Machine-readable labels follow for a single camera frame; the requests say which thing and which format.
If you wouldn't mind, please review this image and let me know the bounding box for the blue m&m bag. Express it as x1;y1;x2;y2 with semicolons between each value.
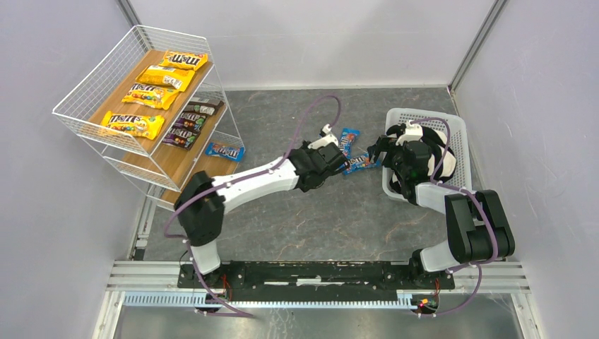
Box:
205;142;245;162
343;153;381;175
338;128;360;158

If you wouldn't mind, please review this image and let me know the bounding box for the purple brown M&M bag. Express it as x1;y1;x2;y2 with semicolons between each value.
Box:
162;127;200;150

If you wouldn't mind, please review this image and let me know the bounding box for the yellow M&M bag bottom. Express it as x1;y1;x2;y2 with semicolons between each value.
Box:
136;65;195;92

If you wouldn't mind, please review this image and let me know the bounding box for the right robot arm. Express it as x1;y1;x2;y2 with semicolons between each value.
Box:
367;135;516;275

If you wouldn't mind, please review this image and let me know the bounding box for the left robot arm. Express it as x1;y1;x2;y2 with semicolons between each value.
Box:
174;142;348;275

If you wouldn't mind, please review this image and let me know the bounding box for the blue M&M bag on shelf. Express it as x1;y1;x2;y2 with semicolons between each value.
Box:
205;142;245;162

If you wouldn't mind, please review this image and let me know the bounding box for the brown M&M bag on shelf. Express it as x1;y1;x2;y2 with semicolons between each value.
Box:
182;99;225;116

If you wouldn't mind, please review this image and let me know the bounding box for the yellow M&M bag top shelf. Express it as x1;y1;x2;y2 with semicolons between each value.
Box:
158;51;209;71

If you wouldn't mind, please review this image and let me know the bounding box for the black white striped cloth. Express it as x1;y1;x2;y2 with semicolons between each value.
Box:
385;124;457;200

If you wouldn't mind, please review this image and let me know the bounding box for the white plastic basket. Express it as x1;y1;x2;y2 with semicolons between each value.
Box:
382;108;473;203

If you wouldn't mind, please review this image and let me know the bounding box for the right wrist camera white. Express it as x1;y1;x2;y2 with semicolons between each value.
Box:
396;121;424;146

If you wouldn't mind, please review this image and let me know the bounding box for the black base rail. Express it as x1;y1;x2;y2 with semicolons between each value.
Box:
108;259;532;316

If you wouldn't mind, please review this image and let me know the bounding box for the white wire shelf rack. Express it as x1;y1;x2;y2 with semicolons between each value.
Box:
52;24;245;222

